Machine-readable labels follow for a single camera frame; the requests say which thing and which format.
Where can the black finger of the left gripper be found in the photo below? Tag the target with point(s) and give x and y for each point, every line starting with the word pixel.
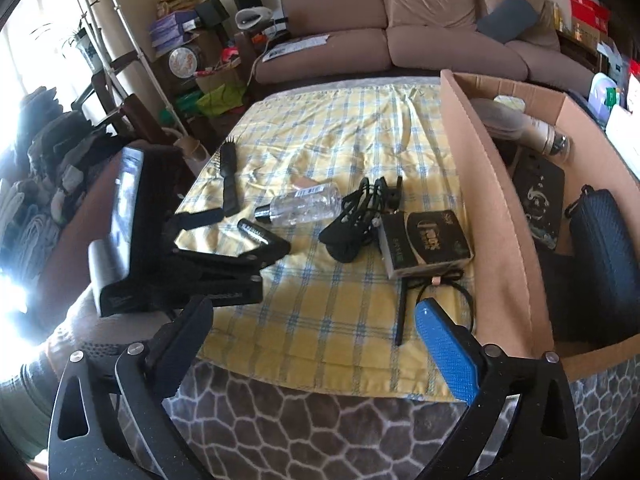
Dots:
pixel 267 255
pixel 188 221

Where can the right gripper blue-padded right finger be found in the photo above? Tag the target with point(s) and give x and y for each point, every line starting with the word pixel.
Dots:
pixel 542 440

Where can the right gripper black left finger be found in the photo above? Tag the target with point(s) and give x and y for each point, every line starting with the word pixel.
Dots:
pixel 85 439

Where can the black men's tube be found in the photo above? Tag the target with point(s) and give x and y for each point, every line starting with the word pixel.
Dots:
pixel 251 231

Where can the black hairbrush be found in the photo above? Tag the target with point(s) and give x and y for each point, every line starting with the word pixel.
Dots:
pixel 227 168

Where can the black phone wave case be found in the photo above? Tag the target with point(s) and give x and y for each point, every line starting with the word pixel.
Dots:
pixel 539 184

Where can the clear plastic spray bottle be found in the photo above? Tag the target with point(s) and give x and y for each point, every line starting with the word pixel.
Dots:
pixel 321 203

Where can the black hair clip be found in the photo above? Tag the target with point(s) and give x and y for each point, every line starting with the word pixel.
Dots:
pixel 391 194

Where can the yellow-green bag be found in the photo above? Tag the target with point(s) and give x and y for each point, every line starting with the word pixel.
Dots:
pixel 221 100

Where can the small dark printed box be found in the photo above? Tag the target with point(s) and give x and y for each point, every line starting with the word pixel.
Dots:
pixel 427 243

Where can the dark blue zip case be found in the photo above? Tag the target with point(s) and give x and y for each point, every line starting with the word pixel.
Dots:
pixel 606 268

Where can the white paper on sofa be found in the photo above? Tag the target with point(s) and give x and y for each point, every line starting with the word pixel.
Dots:
pixel 294 46

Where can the pink-brown sofa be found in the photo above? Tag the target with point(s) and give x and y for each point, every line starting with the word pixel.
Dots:
pixel 376 36

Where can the pale yellow pouch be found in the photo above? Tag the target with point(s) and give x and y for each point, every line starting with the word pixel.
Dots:
pixel 513 102

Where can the beige pump bottle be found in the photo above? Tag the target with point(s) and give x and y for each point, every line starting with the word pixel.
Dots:
pixel 544 138

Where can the blue-grey cushion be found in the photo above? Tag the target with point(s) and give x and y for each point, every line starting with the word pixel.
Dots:
pixel 509 19

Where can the red box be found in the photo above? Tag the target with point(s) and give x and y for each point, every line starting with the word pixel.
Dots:
pixel 591 13

